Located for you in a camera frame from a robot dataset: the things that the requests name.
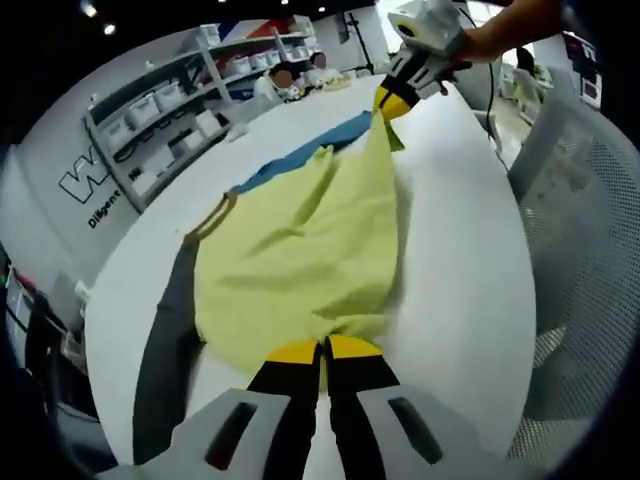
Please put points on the person's right hand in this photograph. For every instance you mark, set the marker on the person's right hand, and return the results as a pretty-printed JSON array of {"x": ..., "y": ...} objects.
[{"x": 475, "y": 47}]

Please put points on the white storage bins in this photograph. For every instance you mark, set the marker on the white storage bins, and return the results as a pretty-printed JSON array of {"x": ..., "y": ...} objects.
[{"x": 142, "y": 110}]

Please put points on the grey metal shelf rack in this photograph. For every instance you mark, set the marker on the grey metal shelf rack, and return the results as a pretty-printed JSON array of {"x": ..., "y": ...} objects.
[{"x": 206, "y": 60}]

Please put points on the black monitor on stand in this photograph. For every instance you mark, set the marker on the black monitor on stand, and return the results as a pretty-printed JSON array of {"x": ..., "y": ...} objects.
[{"x": 345, "y": 30}]

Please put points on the small white object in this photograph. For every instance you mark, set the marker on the small white object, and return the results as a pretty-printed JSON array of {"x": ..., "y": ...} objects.
[{"x": 238, "y": 132}]

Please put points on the colourful display board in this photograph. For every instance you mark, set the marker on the colourful display board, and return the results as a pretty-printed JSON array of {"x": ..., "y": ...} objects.
[{"x": 582, "y": 60}]

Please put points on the pale yellow bundle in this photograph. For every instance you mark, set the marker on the pale yellow bundle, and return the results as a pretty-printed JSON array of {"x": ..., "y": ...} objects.
[{"x": 337, "y": 84}]

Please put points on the yellow blue grey garment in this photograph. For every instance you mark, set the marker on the yellow blue grey garment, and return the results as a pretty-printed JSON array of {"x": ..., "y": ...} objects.
[{"x": 300, "y": 250}]

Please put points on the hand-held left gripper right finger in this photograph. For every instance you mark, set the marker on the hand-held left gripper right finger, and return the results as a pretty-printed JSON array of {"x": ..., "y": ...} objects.
[{"x": 390, "y": 435}]

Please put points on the pile of mixed small items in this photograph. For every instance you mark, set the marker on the pile of mixed small items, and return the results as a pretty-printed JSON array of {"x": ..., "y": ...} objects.
[{"x": 296, "y": 93}]

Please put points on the grey mesh office chair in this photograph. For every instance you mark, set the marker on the grey mesh office chair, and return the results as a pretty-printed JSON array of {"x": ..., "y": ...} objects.
[{"x": 575, "y": 225}]

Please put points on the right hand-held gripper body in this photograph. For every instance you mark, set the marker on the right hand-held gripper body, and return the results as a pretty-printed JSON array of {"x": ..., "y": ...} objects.
[{"x": 430, "y": 27}]

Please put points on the white office chair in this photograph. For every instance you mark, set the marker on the white office chair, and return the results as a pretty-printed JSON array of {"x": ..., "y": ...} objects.
[{"x": 82, "y": 291}]

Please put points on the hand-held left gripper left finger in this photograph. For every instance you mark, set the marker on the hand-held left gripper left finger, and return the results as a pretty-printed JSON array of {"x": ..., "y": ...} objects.
[{"x": 240, "y": 440}]

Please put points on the round ceiling lights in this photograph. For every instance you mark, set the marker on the round ceiling lights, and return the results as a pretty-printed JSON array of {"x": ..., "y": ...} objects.
[{"x": 109, "y": 29}]

